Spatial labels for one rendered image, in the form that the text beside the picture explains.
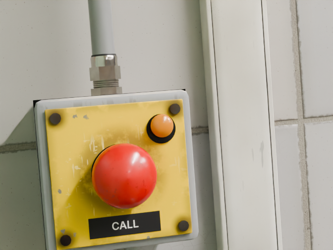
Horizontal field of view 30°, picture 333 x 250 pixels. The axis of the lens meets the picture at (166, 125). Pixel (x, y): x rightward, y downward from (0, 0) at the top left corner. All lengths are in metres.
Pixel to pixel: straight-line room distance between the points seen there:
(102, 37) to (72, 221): 0.12
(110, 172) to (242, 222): 0.15
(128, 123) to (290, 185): 0.17
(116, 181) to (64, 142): 0.04
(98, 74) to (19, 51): 0.07
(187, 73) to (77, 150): 0.13
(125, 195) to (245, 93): 0.15
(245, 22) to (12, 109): 0.18
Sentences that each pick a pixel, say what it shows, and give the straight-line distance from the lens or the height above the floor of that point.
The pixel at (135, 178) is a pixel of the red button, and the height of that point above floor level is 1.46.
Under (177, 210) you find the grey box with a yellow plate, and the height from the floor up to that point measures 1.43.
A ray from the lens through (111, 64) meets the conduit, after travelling 0.42.
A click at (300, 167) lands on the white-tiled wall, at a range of 0.51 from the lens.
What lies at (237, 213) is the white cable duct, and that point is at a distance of 0.48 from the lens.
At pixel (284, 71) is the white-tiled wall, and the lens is 0.50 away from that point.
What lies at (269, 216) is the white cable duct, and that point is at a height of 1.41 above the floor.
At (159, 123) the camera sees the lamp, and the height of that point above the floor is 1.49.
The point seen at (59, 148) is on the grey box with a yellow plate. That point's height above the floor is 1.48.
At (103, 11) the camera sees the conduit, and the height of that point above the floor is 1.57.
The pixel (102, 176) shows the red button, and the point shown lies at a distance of 0.37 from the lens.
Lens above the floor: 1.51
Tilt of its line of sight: 3 degrees down
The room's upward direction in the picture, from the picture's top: 4 degrees counter-clockwise
